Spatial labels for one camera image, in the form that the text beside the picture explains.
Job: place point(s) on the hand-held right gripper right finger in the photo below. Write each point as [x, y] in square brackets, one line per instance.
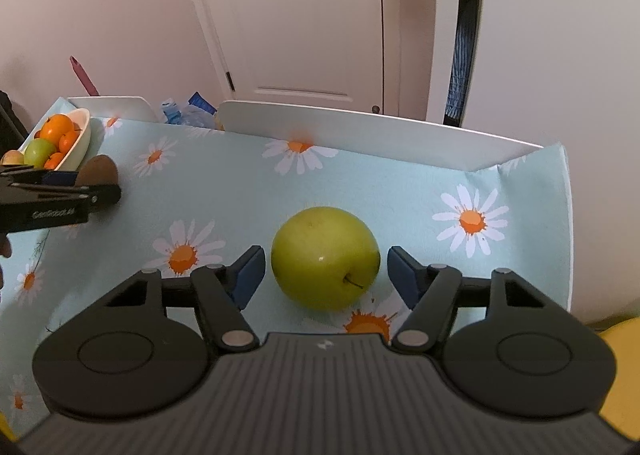
[402, 271]

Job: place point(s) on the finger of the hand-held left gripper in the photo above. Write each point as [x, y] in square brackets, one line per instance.
[100, 196]
[60, 178]

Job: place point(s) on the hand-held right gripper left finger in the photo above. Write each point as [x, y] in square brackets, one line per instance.
[250, 276]

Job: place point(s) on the brown kiwi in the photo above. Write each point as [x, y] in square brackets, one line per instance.
[100, 169]

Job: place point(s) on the green apple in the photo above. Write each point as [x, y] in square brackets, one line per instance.
[322, 255]
[39, 151]

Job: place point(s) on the small tangerine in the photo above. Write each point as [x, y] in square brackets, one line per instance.
[54, 161]
[69, 140]

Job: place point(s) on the cream oval dish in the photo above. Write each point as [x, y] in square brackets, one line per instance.
[82, 142]

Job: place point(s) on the large orange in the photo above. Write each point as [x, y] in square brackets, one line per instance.
[56, 127]

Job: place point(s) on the brownish yellow apple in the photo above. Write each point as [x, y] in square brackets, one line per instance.
[12, 157]

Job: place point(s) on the person's left hand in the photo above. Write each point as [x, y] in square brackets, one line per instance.
[4, 245]

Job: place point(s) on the black bag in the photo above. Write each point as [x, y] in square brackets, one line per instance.
[9, 117]

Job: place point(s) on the daisy print blue tablecloth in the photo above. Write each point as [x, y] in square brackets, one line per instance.
[225, 195]

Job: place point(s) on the white chair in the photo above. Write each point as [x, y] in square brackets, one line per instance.
[380, 135]
[120, 107]

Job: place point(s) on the pink stick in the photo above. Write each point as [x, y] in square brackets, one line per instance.
[85, 76]

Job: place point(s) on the clear plastic bottle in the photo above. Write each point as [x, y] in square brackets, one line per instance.
[172, 111]

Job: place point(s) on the blue plastic packet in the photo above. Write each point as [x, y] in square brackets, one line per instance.
[201, 107]

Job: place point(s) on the blue striped cloth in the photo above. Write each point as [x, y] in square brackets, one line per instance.
[462, 70]

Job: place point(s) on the yellow stool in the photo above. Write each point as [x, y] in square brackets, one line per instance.
[622, 375]

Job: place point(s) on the white panel door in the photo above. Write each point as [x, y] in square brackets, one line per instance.
[300, 25]

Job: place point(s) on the white wardrobe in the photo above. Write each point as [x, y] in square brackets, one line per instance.
[560, 60]

